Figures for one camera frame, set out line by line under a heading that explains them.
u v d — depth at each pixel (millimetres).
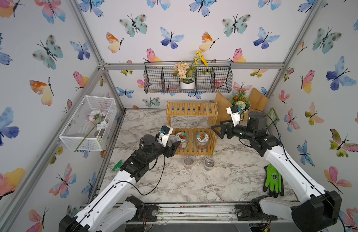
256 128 563
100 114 739
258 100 1044
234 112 635
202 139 907
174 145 687
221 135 644
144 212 726
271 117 1103
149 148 549
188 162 857
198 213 749
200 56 823
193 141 1014
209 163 857
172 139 723
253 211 660
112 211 552
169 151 638
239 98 956
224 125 628
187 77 868
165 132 603
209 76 969
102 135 655
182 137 910
